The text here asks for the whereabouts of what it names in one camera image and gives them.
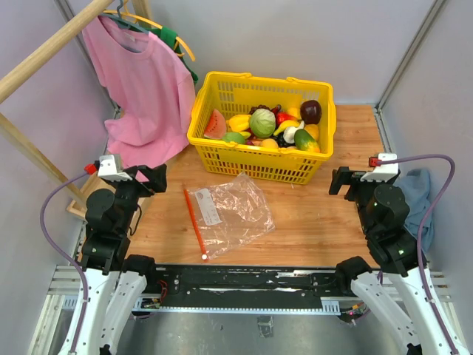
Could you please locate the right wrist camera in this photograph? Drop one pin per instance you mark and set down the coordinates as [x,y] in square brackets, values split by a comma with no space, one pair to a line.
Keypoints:
[384,168]

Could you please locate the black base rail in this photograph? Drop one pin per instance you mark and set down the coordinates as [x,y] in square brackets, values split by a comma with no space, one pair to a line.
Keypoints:
[240,289]

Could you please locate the green guava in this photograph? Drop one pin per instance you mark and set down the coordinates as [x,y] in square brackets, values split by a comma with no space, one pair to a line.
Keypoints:
[235,137]

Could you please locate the yellow clothes hanger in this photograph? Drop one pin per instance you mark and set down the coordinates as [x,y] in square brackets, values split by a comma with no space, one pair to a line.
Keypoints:
[138,15]

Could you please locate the blue cloth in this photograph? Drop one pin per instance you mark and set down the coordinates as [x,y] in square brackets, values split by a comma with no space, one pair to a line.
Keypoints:
[416,188]

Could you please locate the yellow lemon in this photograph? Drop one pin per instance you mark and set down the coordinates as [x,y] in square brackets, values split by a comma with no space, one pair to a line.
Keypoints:
[313,130]

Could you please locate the yellow bell pepper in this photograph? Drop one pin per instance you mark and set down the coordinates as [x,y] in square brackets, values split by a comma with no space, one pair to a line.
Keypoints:
[239,123]

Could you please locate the green garment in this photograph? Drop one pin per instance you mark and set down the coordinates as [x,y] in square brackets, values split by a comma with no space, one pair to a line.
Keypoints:
[169,37]

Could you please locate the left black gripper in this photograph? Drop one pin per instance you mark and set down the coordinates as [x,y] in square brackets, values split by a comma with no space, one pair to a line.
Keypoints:
[156,176]

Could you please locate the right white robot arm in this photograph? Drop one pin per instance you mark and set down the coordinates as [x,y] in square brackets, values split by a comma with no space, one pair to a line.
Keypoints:
[403,298]

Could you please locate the green cabbage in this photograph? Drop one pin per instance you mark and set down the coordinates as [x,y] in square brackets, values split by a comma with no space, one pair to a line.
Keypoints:
[263,123]

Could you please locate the green orange mango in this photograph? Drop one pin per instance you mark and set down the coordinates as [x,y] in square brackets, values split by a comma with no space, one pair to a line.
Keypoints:
[305,142]

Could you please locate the watermelon slice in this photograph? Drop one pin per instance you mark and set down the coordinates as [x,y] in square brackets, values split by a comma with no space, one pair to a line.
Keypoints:
[216,128]

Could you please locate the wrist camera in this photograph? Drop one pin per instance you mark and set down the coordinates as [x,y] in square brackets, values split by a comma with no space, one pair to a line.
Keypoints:
[108,167]
[384,168]

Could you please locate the pink t-shirt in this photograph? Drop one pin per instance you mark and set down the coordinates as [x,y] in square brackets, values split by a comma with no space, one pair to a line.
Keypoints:
[145,77]

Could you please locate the red chili pepper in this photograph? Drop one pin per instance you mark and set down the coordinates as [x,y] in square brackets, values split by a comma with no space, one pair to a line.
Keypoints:
[283,116]

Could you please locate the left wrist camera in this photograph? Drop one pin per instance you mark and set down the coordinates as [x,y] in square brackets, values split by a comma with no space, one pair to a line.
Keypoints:
[108,167]

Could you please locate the white mushroom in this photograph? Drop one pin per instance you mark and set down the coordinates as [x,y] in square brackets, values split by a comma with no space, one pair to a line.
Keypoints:
[289,133]

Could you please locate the peach fruit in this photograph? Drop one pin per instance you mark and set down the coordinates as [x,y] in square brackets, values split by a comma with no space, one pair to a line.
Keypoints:
[269,143]

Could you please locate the yellow plastic basket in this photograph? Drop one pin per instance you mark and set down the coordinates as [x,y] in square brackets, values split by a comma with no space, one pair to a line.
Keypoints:
[234,94]

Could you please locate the dark red apple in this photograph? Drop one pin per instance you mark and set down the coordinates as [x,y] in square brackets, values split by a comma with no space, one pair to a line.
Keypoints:
[310,112]

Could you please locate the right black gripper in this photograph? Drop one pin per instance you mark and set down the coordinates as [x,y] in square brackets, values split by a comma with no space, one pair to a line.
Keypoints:
[346,176]

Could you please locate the clear zip top bag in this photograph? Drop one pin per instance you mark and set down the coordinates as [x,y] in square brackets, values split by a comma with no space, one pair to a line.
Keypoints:
[228,215]

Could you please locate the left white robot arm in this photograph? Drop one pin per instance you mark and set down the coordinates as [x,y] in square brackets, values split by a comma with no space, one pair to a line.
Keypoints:
[111,280]

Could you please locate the yellow banana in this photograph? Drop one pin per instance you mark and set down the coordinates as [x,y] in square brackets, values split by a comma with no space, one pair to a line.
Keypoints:
[284,125]

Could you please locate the dark grapes bunch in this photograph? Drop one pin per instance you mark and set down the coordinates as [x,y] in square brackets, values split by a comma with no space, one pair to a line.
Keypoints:
[255,108]

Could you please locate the wooden clothes rack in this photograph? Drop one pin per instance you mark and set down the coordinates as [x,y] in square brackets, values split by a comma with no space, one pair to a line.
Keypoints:
[61,108]

